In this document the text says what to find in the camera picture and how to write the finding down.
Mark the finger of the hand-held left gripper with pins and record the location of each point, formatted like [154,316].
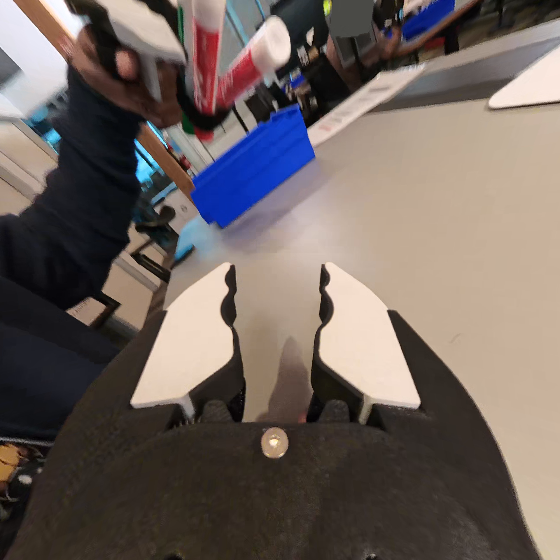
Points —
[140,26]

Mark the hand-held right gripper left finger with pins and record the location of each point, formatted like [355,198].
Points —
[188,346]

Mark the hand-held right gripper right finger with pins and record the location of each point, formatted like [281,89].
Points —
[367,346]

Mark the red marker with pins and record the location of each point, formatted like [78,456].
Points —
[206,52]
[254,61]

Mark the green marker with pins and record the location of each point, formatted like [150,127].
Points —
[187,122]

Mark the large blue plastic bin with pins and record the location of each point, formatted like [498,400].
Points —
[254,166]

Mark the person's left forearm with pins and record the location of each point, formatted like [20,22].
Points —
[70,201]

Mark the person's left hand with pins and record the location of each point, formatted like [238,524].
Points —
[122,92]

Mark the black office chair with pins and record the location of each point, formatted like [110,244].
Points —
[153,249]

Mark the printed paper sheet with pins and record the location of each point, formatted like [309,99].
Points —
[367,101]

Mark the small blue bin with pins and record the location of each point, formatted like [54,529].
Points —
[429,17]

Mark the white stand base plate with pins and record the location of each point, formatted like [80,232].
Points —
[529,87]

